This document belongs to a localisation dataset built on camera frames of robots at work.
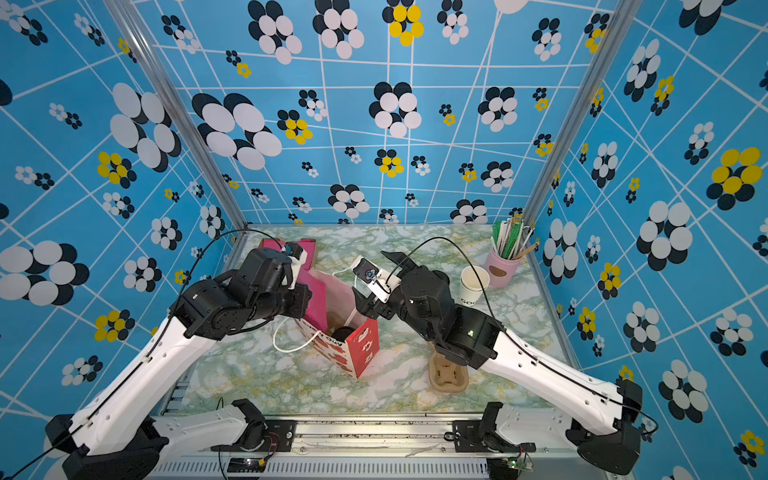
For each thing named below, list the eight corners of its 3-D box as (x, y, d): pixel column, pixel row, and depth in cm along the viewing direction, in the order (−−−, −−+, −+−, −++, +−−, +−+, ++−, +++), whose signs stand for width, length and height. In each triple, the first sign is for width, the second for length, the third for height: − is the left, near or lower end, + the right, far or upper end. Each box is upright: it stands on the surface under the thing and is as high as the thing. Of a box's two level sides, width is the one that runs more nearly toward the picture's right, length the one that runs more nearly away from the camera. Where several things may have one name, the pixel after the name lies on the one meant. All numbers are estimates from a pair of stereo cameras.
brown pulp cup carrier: (429, 394, 82) (431, 388, 77) (426, 351, 90) (428, 343, 85) (465, 394, 82) (470, 388, 77) (459, 351, 90) (463, 343, 85)
